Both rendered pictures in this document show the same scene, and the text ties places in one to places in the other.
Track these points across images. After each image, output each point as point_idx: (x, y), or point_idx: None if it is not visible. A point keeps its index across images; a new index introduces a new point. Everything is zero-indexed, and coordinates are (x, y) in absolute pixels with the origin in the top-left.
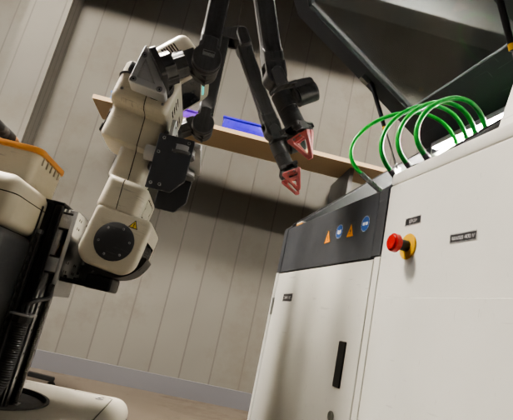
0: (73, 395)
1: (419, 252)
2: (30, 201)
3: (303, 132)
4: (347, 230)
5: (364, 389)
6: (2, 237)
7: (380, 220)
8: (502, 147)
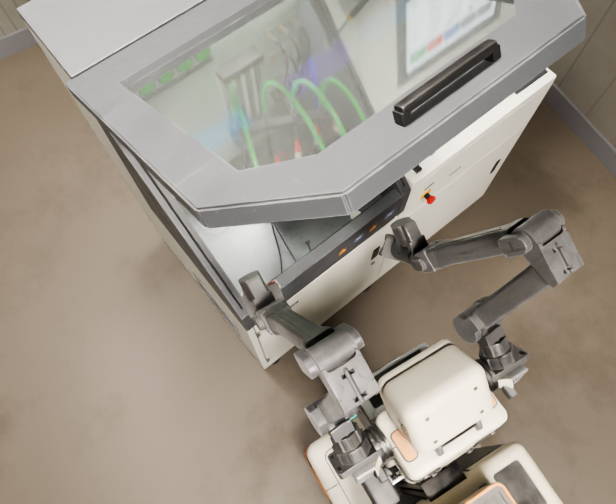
0: None
1: (431, 190)
2: (491, 455)
3: None
4: (369, 230)
5: None
6: (500, 444)
7: (403, 203)
8: (478, 140)
